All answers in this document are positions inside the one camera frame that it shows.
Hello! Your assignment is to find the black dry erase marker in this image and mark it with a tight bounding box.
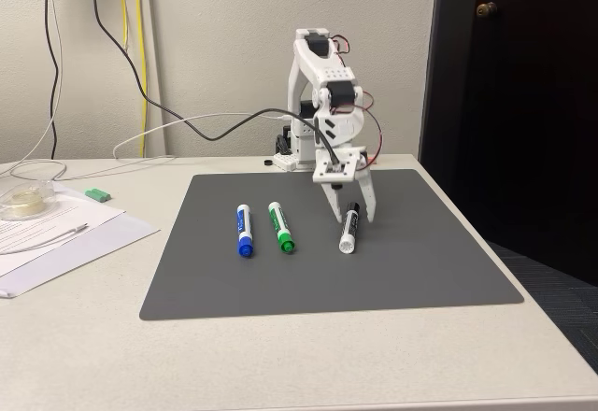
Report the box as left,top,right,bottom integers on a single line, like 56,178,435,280
338,202,362,256

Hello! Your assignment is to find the green dry erase marker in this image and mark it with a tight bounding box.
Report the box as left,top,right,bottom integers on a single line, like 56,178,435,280
267,201,297,254

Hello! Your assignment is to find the blue dry erase marker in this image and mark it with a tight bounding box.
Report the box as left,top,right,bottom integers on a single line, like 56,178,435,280
235,203,256,259

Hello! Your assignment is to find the grey rubber mat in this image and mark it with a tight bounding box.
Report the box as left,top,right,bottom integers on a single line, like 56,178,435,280
138,168,525,322

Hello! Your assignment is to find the dark wooden door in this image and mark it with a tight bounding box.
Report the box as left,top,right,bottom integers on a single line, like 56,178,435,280
417,0,598,287

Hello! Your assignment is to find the blank white paper sheet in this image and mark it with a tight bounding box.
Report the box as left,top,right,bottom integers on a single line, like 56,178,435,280
0,212,162,300

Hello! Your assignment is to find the small green block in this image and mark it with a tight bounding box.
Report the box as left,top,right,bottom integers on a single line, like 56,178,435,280
83,187,113,204

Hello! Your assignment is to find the printed white paper sheet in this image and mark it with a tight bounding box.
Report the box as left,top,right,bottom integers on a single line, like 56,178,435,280
0,180,128,256

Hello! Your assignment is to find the clear plastic tape container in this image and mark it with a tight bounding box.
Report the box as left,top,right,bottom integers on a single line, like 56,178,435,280
0,177,58,222

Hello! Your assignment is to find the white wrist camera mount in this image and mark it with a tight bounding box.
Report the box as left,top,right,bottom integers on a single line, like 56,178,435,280
311,149,360,185

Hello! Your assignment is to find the black camera cable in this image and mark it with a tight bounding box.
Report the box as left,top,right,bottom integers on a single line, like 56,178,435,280
83,0,341,170

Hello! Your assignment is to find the white power cable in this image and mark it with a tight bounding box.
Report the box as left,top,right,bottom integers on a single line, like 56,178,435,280
111,111,293,163

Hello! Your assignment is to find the yellow cable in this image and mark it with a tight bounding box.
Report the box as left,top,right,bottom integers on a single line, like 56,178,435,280
134,0,150,158
115,0,130,53

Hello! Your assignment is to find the white charging cable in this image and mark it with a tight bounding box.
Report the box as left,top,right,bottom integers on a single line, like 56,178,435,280
0,222,90,256

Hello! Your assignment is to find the thin black wall cable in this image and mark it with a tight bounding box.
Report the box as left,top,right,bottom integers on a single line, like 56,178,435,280
38,0,64,161

